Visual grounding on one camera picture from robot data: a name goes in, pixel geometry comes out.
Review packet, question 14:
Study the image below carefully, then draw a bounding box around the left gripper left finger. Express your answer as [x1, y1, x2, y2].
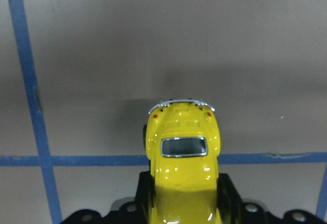
[62, 171, 151, 224]

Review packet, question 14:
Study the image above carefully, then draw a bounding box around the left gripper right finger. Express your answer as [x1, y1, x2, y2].
[218, 173, 325, 224]

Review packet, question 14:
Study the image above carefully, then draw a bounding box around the yellow toy beetle car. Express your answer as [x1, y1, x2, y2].
[144, 99, 221, 223]

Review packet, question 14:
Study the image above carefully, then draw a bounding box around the brown paper table cover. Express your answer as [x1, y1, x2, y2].
[1, 0, 326, 223]

